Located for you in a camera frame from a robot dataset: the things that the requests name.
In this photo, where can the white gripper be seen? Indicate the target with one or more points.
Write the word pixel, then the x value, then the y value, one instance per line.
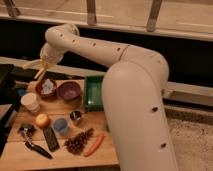
pixel 49 55

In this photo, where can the peeled yellow banana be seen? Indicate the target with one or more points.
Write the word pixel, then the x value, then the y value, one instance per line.
pixel 39 67

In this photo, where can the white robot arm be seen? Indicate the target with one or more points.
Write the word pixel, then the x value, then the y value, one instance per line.
pixel 131 95

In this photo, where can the white paper cup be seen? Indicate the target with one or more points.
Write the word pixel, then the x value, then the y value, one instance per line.
pixel 30 102

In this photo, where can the small metal cup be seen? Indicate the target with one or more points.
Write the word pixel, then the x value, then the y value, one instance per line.
pixel 76 117

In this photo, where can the blue plastic cup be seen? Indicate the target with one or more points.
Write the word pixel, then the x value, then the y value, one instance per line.
pixel 61 125

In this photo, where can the red bowl with plastic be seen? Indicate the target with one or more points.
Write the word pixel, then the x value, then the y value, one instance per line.
pixel 46 88

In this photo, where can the purple bowl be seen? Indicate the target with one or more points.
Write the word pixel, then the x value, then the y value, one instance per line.
pixel 69 90

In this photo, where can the orange apple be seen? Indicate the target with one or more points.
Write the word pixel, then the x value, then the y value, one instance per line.
pixel 42 120

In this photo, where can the green plastic tray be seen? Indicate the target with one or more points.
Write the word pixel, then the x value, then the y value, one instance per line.
pixel 92 99

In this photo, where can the black remote control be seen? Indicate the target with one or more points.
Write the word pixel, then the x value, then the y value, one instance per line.
pixel 51 139

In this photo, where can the brown grape bunch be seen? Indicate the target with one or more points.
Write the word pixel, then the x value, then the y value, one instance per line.
pixel 77 144

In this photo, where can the orange carrot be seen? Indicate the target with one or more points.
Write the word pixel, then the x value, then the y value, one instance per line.
pixel 95 145

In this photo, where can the black handled can opener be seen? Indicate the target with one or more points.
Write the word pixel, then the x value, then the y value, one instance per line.
pixel 26 131

